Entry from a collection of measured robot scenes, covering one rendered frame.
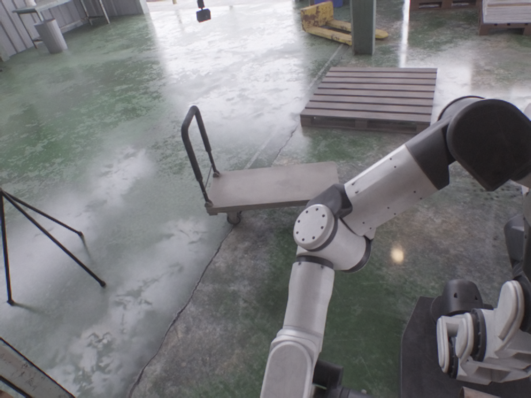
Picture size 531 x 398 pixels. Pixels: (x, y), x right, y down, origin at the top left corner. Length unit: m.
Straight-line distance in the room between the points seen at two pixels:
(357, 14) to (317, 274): 4.38
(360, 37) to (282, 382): 4.57
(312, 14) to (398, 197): 5.50
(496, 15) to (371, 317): 4.31
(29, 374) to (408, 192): 0.83
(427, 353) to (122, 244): 1.95
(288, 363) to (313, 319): 0.08
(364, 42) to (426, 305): 3.70
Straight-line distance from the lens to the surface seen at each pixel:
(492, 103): 0.54
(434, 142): 0.56
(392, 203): 0.57
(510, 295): 0.87
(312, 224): 0.58
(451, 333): 1.62
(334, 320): 1.90
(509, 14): 5.45
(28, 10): 9.23
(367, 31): 4.84
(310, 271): 0.59
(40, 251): 3.01
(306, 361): 0.54
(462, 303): 1.60
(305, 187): 2.29
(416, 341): 1.69
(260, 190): 2.33
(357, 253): 0.62
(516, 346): 0.98
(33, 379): 0.97
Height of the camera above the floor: 1.64
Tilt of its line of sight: 39 degrees down
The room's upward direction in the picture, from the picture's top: 11 degrees counter-clockwise
